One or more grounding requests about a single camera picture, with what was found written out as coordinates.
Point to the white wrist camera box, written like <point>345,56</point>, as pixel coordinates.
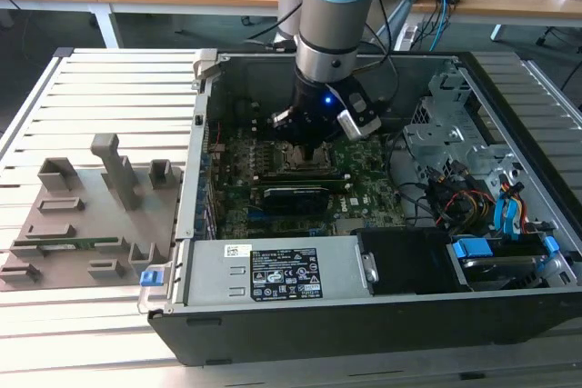
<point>359,126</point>

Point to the CPU socket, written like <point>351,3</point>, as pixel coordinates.
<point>283,165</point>

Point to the white power strip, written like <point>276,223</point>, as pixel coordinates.
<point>408,36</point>

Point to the grey metal drive cage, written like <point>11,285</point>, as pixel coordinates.
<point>432,138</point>

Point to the grey power supply with label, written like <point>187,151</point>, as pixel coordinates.
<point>213,274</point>

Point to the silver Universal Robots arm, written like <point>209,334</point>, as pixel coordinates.
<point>332,20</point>

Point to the black optical drive box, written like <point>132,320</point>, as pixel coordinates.
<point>400,261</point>

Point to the loose green RAM stick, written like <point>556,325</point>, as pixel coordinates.
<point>91,241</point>

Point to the hard disk in blue carrier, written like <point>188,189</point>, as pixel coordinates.
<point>495,267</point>

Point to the green Dell motherboard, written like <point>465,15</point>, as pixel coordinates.
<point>373,188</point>

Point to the small blue plastic latch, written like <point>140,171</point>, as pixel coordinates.
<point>150,278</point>

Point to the black Quadro graphics card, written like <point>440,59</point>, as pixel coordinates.
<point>295,199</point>

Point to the open black PC case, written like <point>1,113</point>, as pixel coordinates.
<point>364,333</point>

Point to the grey parts rack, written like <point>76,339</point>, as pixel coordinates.
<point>104,224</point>

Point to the silver finned chipset heatsink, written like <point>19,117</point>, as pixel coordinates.
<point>350,225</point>

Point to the wooden desk with clutter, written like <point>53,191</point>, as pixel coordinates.
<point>500,8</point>

